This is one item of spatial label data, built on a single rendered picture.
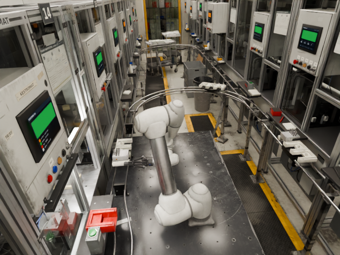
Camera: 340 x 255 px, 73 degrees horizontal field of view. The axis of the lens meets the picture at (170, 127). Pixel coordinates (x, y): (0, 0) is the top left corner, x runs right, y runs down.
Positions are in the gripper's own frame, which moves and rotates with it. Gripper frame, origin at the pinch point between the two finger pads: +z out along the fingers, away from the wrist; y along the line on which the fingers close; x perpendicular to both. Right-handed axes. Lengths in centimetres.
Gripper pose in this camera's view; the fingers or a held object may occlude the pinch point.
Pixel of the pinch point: (128, 163)
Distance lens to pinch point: 192.1
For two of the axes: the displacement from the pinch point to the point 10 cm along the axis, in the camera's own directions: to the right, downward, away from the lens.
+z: -10.0, 0.8, -0.4
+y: -0.4, -8.6, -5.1
